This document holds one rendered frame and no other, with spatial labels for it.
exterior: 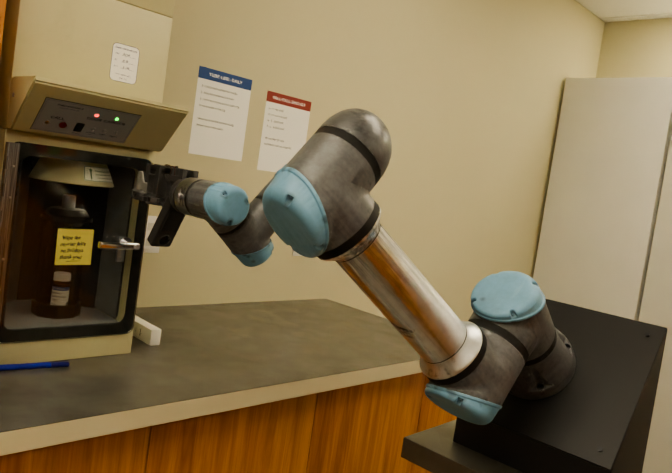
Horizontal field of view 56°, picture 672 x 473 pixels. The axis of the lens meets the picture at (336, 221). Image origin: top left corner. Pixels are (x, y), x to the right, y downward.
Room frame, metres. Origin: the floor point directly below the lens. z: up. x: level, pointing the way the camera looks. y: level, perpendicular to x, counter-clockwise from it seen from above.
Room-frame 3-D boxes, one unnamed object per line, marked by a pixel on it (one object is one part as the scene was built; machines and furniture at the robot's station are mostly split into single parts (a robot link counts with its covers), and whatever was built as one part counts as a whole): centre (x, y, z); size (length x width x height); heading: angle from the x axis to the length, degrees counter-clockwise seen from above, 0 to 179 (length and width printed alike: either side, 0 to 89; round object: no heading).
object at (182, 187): (1.23, 0.28, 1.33); 0.08 x 0.05 x 0.08; 136
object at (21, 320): (1.31, 0.53, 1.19); 0.30 x 0.01 x 0.40; 136
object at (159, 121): (1.28, 0.50, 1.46); 0.32 x 0.12 x 0.10; 136
